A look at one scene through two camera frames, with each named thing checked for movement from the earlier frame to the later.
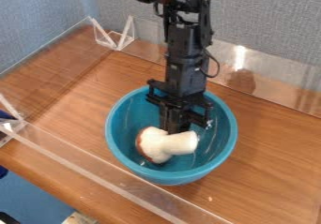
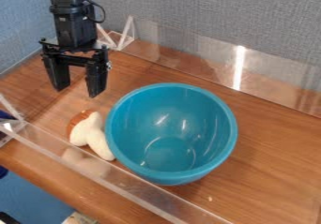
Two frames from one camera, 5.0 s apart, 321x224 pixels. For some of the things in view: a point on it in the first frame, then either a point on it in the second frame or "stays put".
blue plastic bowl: [132, 113] stays put
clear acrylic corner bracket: [112, 39] stays put
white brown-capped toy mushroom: [156, 145] → [87, 133]
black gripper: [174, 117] → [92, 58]
